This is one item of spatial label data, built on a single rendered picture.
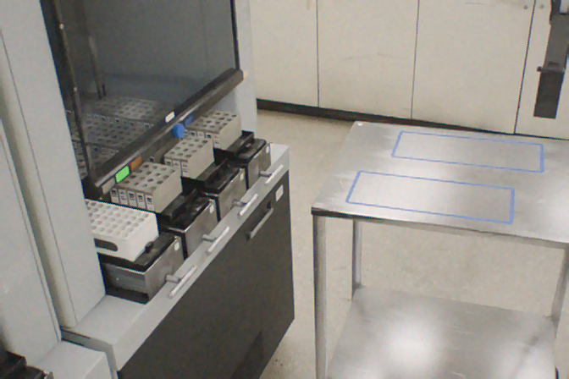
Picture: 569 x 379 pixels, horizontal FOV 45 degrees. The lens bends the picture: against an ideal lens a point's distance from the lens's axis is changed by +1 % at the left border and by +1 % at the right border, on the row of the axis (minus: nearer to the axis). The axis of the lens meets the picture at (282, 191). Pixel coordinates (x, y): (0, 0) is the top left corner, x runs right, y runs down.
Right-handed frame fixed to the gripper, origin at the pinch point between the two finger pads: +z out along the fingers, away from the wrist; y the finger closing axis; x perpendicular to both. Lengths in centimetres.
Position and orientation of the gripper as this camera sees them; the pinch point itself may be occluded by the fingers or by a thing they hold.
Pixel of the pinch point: (549, 91)
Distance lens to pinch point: 108.1
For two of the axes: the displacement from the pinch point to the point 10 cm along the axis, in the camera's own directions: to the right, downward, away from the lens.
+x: -9.2, -1.7, 3.6
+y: 3.9, -4.9, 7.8
